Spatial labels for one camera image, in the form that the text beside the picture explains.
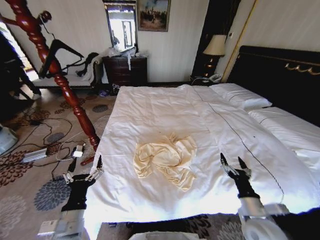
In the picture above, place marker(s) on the white charger block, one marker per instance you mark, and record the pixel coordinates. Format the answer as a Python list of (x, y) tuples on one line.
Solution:
[(78, 151)]

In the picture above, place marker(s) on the red-brown wooden coat rack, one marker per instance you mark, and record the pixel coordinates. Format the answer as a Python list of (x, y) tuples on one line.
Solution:
[(63, 87)]

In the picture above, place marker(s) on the table lamp with cream shade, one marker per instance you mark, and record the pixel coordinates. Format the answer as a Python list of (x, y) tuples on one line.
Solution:
[(215, 46)]

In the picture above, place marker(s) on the clear plastic bag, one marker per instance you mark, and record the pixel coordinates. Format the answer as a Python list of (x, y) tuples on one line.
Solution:
[(113, 52)]

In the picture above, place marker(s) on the white desk telephone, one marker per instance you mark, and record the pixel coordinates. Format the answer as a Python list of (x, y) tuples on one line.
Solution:
[(215, 78)]

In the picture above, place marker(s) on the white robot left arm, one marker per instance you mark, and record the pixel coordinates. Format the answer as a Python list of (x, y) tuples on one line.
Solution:
[(68, 223)]

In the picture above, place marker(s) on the dark shoes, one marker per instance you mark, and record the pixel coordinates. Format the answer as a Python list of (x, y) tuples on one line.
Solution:
[(113, 90)]

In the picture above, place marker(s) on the white bed duvet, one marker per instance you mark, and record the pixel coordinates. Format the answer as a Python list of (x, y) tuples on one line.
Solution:
[(155, 112)]

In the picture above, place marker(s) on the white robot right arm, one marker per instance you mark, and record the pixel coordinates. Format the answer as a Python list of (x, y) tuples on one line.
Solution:
[(257, 222)]

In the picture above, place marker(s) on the dark wooden dresser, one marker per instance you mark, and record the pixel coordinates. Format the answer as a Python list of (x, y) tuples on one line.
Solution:
[(125, 71)]

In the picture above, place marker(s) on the white robot front shell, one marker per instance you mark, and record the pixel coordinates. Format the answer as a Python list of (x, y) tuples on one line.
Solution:
[(160, 237)]

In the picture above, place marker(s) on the wall mirror with dark frame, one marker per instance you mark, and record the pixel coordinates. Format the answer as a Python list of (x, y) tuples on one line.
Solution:
[(122, 27)]

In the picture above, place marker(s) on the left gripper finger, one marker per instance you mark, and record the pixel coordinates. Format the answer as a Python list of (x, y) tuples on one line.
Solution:
[(99, 165), (69, 177)]

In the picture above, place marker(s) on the black chair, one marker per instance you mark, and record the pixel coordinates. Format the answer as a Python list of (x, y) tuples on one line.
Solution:
[(12, 75)]

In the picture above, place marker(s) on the dark headboard with gold ornament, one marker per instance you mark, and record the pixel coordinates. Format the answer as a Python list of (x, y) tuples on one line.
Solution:
[(280, 75)]

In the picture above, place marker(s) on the white upholstered bench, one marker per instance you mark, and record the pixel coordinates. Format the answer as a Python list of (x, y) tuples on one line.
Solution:
[(75, 77)]

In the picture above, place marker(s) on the cream crumpled garment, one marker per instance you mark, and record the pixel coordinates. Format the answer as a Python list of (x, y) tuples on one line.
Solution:
[(162, 160)]

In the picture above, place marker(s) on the framed painting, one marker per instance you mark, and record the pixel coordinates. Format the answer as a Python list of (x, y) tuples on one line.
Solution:
[(153, 15)]

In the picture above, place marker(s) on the black garment on bench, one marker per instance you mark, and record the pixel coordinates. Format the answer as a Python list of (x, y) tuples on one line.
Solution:
[(88, 62)]

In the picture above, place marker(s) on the black clothes hanger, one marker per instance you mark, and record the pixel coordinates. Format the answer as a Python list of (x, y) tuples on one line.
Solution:
[(53, 50)]

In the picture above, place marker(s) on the silver power adapter box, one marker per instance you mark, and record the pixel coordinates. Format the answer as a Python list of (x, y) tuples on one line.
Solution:
[(34, 155)]

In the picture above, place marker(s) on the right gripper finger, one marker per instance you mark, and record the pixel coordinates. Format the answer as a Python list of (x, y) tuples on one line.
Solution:
[(225, 163), (243, 166)]

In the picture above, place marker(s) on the white pillow with dark trim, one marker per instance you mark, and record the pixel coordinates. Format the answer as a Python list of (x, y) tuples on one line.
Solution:
[(237, 96), (290, 127)]

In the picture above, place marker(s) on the dark nightstand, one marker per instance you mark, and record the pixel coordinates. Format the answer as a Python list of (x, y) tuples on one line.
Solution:
[(200, 80)]

